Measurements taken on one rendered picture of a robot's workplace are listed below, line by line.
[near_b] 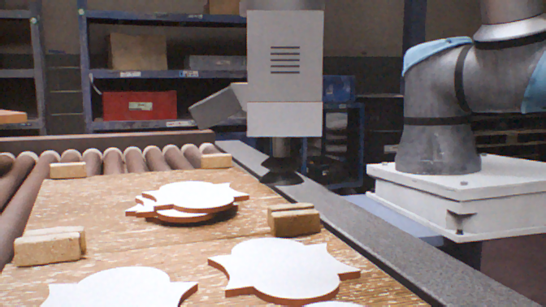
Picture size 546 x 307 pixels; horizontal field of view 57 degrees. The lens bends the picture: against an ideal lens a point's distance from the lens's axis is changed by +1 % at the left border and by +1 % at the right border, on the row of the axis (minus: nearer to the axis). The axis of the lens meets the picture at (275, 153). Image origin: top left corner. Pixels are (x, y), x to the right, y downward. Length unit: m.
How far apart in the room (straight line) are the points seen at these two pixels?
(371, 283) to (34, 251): 0.33
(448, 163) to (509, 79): 0.17
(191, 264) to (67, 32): 4.94
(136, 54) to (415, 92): 4.04
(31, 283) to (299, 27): 0.33
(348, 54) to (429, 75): 5.09
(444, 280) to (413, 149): 0.40
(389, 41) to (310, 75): 5.83
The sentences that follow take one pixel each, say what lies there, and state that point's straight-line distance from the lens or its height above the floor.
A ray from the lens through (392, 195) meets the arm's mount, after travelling 0.96.
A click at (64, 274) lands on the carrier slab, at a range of 0.54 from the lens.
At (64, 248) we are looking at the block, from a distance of 0.56.
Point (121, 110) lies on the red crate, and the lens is 4.74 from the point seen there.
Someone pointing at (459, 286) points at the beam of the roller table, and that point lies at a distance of 0.55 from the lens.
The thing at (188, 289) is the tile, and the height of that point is 0.94.
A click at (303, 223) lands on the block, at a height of 0.95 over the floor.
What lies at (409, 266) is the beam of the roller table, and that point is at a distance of 0.59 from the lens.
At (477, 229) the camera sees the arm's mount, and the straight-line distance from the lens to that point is 0.84.
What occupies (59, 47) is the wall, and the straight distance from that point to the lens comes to 5.40.
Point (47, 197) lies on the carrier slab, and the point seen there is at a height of 0.94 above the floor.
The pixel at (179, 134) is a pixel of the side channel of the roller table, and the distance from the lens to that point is 1.42.
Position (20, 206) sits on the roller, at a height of 0.92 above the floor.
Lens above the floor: 1.13
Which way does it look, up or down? 10 degrees down
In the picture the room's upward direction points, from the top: straight up
